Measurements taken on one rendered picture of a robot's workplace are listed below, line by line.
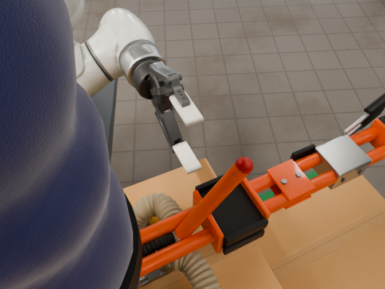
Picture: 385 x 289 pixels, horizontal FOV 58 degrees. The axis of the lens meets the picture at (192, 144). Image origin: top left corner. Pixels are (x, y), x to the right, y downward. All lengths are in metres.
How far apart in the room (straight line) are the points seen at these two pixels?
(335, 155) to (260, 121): 1.53
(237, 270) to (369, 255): 0.62
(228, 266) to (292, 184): 0.19
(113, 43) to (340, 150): 0.49
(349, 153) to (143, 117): 1.63
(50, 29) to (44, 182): 0.08
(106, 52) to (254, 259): 0.50
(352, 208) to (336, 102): 1.21
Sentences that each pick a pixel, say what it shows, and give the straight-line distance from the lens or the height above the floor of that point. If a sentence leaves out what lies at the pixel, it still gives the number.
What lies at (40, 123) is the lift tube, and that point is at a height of 1.44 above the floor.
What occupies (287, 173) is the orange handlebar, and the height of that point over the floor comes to 1.10.
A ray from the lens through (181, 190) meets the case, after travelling 0.72.
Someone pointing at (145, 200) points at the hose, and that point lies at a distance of 0.61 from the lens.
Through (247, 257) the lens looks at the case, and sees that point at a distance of 0.66.
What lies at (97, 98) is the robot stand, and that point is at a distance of 1.20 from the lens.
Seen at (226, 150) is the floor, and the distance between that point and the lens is 1.96.
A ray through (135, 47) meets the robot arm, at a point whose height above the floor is 1.12.
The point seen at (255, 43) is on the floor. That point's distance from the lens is 2.70.
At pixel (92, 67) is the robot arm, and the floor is 1.08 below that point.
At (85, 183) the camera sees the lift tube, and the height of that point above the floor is 1.37.
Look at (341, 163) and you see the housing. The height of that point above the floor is 1.10.
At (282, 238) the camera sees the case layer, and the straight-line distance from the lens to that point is 1.14.
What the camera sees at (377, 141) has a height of 1.07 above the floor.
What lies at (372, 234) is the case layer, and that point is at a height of 0.54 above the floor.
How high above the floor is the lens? 1.56
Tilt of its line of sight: 52 degrees down
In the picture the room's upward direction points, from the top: straight up
